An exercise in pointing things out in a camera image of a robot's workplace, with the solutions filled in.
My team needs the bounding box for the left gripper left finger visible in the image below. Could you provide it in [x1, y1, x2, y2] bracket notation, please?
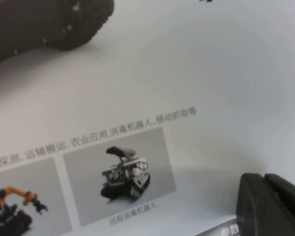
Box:
[236, 173, 295, 236]

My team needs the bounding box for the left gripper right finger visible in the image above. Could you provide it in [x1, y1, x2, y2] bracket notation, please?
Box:
[264, 173, 295, 236]

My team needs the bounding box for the white product catalogue book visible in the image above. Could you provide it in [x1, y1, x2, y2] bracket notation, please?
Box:
[0, 0, 295, 236]

